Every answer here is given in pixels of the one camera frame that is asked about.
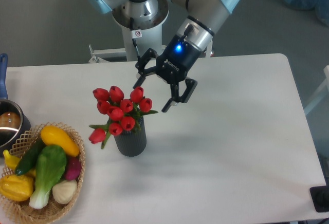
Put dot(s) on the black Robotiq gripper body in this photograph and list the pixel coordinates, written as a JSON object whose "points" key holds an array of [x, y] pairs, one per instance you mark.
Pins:
{"points": [[176, 60]]}

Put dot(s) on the red tulip bouquet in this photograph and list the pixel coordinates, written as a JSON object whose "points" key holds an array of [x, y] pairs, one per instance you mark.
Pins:
{"points": [[124, 114]]}

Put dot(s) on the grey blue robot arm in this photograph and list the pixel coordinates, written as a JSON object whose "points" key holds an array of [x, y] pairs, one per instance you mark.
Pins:
{"points": [[205, 18]]}

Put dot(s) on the dark grey ribbed vase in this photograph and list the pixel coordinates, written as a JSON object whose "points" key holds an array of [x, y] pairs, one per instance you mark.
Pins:
{"points": [[132, 143]]}

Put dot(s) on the yellow squash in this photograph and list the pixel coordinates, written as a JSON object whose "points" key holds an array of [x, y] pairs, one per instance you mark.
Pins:
{"points": [[52, 135]]}

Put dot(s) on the magenta radish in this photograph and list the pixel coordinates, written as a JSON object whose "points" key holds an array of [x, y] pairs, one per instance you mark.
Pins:
{"points": [[73, 169]]}

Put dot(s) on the green bok choy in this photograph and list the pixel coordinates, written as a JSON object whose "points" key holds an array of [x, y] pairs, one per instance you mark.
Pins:
{"points": [[50, 167]]}

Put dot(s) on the white garlic bulb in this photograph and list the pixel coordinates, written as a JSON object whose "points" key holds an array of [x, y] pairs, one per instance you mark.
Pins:
{"points": [[64, 191]]}

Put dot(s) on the dark green cucumber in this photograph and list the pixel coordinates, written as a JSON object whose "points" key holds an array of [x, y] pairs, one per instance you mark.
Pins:
{"points": [[29, 159]]}

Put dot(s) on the small yellow gourd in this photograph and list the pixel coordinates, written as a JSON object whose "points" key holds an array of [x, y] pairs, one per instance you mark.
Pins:
{"points": [[12, 161]]}

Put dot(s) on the black device at table edge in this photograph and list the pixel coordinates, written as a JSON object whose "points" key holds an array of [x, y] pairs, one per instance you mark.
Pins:
{"points": [[319, 196]]}

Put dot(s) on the orange yellow pumpkin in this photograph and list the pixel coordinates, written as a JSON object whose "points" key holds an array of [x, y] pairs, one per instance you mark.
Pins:
{"points": [[17, 188]]}

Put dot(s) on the woven wicker basket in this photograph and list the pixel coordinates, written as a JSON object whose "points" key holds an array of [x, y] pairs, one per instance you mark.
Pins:
{"points": [[21, 212]]}

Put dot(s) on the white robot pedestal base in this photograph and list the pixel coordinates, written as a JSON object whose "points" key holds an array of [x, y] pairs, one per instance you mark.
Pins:
{"points": [[141, 27]]}

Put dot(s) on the white frame at right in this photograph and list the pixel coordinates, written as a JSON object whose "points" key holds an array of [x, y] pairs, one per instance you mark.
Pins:
{"points": [[318, 95]]}

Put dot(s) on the blue handled saucepan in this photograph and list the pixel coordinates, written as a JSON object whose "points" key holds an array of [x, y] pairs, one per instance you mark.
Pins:
{"points": [[13, 121]]}

